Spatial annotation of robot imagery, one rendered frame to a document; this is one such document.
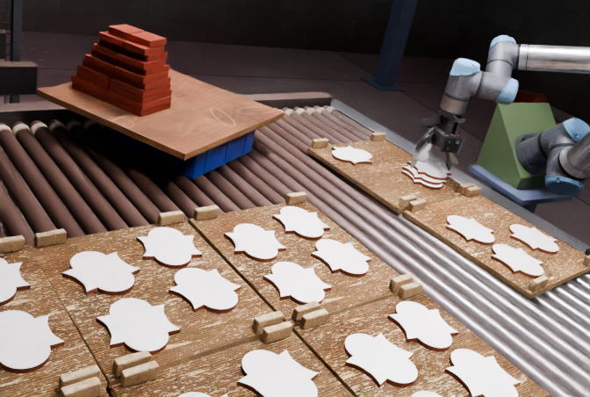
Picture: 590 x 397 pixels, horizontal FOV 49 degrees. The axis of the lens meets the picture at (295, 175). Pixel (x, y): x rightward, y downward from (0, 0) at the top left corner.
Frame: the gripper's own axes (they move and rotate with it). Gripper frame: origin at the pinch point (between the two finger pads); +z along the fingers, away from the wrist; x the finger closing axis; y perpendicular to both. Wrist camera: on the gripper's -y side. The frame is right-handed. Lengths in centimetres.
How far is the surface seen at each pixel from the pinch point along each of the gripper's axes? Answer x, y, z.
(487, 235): -2.5, 37.3, 1.7
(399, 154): -2.2, -15.2, 2.7
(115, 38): -96, -14, -26
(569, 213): 227, -142, 96
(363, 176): -23.7, 2.5, 2.7
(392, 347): -51, 77, 2
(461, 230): -9.2, 34.7, 1.7
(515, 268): -4, 52, 2
